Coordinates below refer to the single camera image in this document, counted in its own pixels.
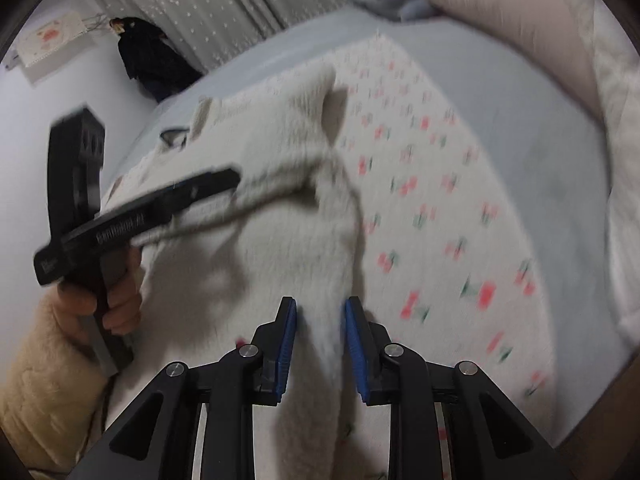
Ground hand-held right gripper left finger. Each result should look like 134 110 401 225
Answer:
70 296 299 480

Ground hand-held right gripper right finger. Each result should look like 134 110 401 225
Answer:
345 296 571 480

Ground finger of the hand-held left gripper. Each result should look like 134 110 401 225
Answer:
164 168 242 221

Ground white fleece garment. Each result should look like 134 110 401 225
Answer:
100 62 368 480

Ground person's left forearm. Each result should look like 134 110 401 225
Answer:
0 292 118 466

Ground dark hanging clothes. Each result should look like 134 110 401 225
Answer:
111 16 203 103

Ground person's left hand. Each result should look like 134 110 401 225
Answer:
54 247 145 342

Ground cherry print blanket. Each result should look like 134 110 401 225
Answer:
102 40 576 480

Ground white dotted curtain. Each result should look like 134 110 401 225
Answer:
90 0 361 73

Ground light blue bed sheet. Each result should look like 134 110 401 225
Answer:
102 5 621 341

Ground pink pillow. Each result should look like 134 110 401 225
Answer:
415 0 606 116

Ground white quilt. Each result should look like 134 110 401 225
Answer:
545 0 640 356

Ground white wall air conditioner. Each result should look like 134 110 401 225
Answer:
2 7 96 86

